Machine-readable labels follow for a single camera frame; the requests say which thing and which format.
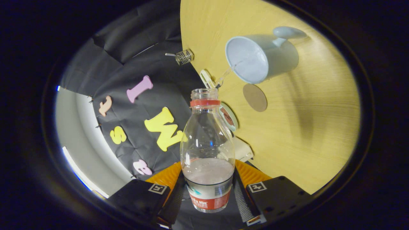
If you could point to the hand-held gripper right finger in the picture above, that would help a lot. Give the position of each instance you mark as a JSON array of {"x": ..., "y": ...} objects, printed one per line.
[{"x": 278, "y": 198}]

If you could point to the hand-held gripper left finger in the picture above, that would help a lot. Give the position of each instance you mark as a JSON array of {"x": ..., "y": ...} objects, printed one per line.
[{"x": 137, "y": 198}]

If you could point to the clear plastic bottle red label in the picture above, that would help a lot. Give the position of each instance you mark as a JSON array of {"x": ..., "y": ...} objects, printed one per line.
[{"x": 207, "y": 179}]

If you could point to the round brown coaster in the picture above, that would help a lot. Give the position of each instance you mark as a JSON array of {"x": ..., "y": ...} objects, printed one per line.
[{"x": 255, "y": 97}]

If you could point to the white toaster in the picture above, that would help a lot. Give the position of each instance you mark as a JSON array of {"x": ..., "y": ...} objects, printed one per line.
[{"x": 243, "y": 150}]

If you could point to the wooden table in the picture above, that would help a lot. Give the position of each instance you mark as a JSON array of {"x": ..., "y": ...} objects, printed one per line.
[{"x": 303, "y": 127}]

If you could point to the pale green plate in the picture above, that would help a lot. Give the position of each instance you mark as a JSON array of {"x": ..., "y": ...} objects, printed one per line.
[{"x": 235, "y": 119}]

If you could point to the brown meat piece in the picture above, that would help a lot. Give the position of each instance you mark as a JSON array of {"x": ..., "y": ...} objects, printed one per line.
[{"x": 227, "y": 116}]

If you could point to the black backdrop cloth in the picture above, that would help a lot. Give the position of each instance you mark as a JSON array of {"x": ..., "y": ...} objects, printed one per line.
[{"x": 134, "y": 64}]

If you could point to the white divided tray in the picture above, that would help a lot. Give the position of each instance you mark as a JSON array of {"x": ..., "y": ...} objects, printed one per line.
[{"x": 207, "y": 78}]

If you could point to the metal spoon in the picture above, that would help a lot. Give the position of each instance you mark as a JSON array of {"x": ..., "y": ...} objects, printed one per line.
[{"x": 170, "y": 54}]

